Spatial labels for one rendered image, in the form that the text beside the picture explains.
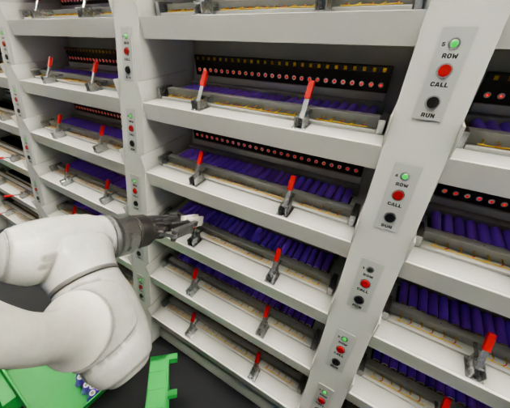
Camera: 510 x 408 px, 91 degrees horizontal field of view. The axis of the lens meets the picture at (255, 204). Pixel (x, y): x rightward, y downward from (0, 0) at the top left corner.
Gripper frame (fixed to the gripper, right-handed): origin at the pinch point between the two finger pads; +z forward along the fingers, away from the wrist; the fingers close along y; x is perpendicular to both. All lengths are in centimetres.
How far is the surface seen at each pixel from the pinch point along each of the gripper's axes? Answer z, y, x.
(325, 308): 2.1, 41.5, -8.1
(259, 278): 1.8, 23.7, -8.2
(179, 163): 2.8, -11.2, 14.5
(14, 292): -5, -89, -65
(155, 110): -6.9, -13.6, 27.7
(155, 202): 2.3, -18.0, 0.0
